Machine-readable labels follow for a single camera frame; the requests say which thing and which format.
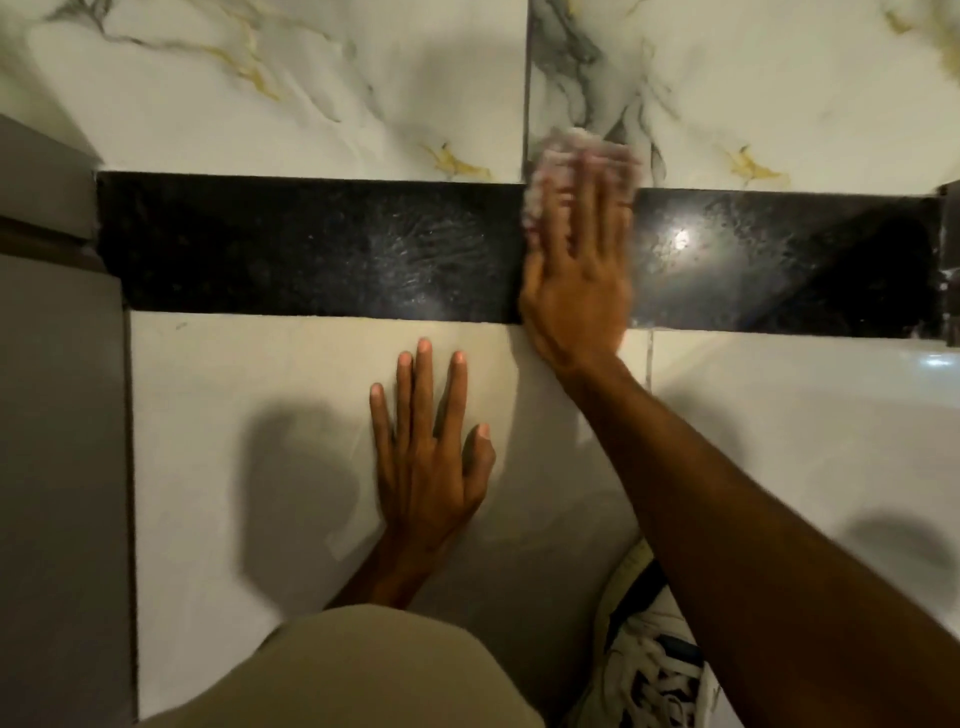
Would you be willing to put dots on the person's right hand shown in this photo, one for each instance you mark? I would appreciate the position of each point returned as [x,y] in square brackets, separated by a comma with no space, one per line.
[577,300]

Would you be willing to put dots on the person's left hand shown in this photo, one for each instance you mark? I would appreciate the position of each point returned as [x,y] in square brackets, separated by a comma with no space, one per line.
[424,480]

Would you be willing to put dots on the person's left little finger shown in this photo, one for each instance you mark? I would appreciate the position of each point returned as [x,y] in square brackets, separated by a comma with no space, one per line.
[380,424]

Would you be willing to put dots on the person's right thumb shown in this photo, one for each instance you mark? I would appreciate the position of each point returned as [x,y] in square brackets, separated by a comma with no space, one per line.
[531,289]

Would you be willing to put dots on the person's left thumb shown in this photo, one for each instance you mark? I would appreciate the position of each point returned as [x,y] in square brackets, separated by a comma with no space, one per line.
[480,459]

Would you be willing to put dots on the person's left middle finger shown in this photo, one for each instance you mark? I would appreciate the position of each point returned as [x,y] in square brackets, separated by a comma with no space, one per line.
[424,391]

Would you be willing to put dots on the white cleaning cloth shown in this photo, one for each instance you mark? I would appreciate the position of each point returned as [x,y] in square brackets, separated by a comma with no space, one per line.
[544,150]

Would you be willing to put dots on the person's right forearm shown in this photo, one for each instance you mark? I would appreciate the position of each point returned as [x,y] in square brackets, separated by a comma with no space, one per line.
[750,555]

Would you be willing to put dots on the person's left forearm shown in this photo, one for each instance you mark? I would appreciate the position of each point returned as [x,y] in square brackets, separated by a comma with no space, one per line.
[386,574]

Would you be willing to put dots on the black stone threshold strip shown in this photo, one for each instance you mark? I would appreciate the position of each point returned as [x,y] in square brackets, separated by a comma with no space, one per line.
[315,247]

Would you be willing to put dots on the person's beige trouser leg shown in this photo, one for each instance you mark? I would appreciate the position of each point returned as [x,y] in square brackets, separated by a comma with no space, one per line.
[352,675]

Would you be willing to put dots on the person's white lace-up sneaker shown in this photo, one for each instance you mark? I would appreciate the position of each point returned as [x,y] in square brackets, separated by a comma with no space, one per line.
[645,660]

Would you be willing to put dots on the grey door panel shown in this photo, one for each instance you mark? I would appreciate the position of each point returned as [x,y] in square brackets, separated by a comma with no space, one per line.
[64,487]

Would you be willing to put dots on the grey door frame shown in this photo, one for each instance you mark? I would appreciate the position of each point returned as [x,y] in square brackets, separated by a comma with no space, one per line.
[45,180]

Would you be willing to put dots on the dark door frame post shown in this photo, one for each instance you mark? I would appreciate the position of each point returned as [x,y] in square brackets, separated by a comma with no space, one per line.
[951,262]

